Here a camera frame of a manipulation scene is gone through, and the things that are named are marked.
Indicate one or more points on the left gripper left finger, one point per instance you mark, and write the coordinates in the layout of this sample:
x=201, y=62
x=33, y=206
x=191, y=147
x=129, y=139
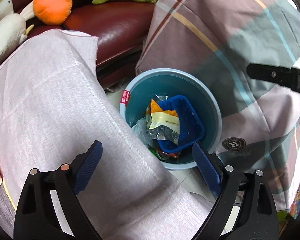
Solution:
x=81, y=169

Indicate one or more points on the orange candy wrapper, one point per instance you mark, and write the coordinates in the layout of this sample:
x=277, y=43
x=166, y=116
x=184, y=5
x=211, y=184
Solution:
x=165, y=156

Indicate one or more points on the blue plastic tray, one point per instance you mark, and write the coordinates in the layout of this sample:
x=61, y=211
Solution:
x=191, y=127

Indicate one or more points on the blue round trash bin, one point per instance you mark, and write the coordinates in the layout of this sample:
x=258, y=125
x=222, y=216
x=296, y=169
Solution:
x=162, y=84

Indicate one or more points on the orange carrot plush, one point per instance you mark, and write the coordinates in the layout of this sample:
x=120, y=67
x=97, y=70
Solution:
x=52, y=12

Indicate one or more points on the lilac woven tablecloth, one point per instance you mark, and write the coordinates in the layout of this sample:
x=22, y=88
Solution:
x=52, y=108

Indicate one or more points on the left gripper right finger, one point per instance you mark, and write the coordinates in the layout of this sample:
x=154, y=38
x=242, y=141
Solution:
x=215, y=174

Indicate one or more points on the yellow orange snack wrapper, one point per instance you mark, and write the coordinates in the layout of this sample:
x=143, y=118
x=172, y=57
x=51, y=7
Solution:
x=162, y=124

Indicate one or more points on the plaid pink grey blanket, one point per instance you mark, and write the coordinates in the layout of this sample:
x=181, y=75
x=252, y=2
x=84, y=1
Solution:
x=215, y=40

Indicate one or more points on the white duck plush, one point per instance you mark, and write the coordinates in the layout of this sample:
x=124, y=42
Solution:
x=13, y=29

